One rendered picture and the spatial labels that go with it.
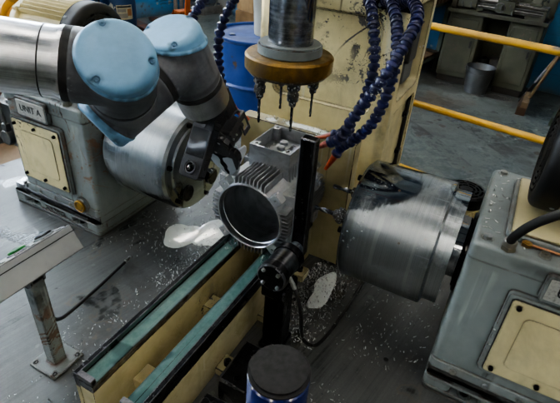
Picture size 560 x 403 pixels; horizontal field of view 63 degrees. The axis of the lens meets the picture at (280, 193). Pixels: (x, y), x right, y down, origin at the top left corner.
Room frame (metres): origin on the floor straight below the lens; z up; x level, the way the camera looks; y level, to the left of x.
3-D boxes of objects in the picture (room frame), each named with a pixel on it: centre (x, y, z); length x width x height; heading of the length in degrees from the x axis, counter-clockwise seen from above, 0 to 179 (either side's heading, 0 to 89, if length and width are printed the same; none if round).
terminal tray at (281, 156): (0.93, 0.00, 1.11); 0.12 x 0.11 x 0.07; 154
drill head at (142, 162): (1.05, 0.34, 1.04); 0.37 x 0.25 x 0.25; 64
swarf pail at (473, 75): (4.88, -2.02, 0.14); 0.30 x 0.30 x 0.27
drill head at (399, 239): (0.75, -0.28, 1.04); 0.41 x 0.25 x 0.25; 64
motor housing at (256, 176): (0.89, 0.02, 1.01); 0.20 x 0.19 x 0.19; 154
